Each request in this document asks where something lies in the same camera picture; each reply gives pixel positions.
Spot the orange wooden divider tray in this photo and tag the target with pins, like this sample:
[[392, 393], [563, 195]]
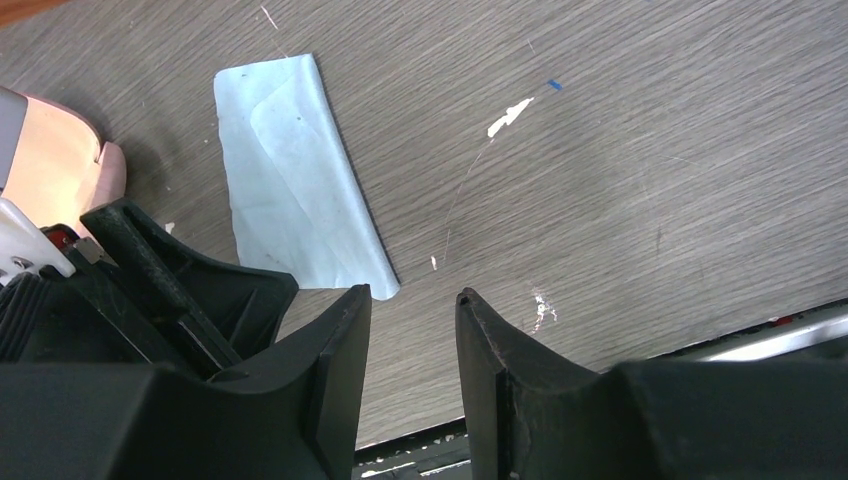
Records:
[[16, 10]]

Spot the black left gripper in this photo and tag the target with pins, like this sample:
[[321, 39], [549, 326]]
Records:
[[156, 301]]

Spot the pink glasses case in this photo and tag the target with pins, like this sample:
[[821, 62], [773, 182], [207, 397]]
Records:
[[55, 166]]

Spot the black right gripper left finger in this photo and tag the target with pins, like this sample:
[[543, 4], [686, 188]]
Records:
[[289, 412]]

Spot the light blue cleaning cloth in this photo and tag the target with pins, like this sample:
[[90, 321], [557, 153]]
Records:
[[296, 204]]

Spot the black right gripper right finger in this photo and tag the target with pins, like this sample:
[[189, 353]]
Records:
[[532, 414]]

